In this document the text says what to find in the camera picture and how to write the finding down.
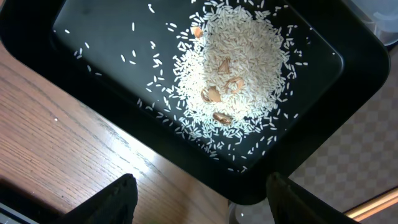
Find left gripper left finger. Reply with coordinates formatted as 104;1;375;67
54;174;138;224

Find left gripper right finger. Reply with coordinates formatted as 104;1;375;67
266;172;358;224

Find pile of white rice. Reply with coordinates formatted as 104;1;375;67
63;0;310;174

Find dark brown serving tray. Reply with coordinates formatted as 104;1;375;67
290;47;397;212

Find left wooden chopstick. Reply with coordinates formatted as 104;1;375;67
345;187;397;222

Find black plastic tray bin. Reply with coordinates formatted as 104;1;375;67
1;1;391;205

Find clear plastic bin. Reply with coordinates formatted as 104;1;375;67
343;0;397;46

